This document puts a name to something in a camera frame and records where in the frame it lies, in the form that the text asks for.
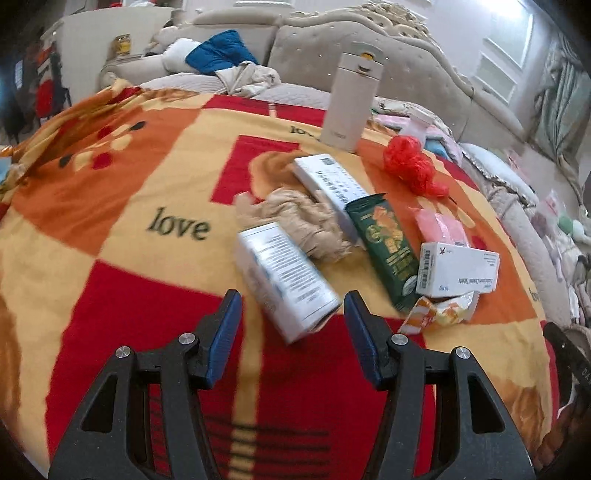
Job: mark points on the yellow glass jar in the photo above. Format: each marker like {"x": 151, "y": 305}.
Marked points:
{"x": 122, "y": 45}

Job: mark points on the beige tufted sofa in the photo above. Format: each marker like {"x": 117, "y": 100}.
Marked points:
{"x": 406, "y": 60}

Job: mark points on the white box with red logo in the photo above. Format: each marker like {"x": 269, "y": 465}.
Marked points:
{"x": 461, "y": 270}

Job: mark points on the red orange printed blanket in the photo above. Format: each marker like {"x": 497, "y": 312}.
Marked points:
{"x": 138, "y": 300}

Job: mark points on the white grey printed box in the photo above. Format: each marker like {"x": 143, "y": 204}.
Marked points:
{"x": 286, "y": 281}

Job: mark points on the pink snack packet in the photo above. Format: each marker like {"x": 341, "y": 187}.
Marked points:
{"x": 443, "y": 228}

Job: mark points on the green snack packet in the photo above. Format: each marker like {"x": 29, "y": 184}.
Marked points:
{"x": 388, "y": 249}

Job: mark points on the white pill bottle pink label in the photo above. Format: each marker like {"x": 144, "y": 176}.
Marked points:
{"x": 420, "y": 124}

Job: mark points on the white blue medicine box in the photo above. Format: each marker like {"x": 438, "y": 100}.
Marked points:
{"x": 330, "y": 182}

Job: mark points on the white ruffled pillow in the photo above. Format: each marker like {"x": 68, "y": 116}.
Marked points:
{"x": 498, "y": 170}

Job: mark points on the white thermos bottle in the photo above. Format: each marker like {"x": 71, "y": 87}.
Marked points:
{"x": 348, "y": 101}

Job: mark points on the beige padded bench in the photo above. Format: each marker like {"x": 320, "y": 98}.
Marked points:
{"x": 138, "y": 71}

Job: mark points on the orange white wrapper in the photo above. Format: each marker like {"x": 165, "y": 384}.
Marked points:
{"x": 438, "y": 311}

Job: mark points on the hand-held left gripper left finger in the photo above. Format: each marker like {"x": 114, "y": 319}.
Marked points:
{"x": 224, "y": 337}

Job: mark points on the crumpled beige stocking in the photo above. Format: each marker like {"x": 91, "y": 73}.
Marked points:
{"x": 295, "y": 214}

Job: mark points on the blue garment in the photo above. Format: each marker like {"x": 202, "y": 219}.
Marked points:
{"x": 221, "y": 50}

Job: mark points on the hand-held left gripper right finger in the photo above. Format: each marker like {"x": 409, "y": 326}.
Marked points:
{"x": 362, "y": 341}

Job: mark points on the grey quilted bedspread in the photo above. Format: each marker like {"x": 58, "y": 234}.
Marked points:
{"x": 531, "y": 240}

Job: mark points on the beige garment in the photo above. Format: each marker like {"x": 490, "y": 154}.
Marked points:
{"x": 249, "y": 78}

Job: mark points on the white plush toy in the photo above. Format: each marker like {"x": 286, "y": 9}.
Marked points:
{"x": 178, "y": 48}

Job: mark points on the patterned curtain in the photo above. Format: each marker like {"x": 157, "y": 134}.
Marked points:
{"x": 563, "y": 97}

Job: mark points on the red plastic bag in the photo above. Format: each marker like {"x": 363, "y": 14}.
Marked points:
{"x": 411, "y": 166}

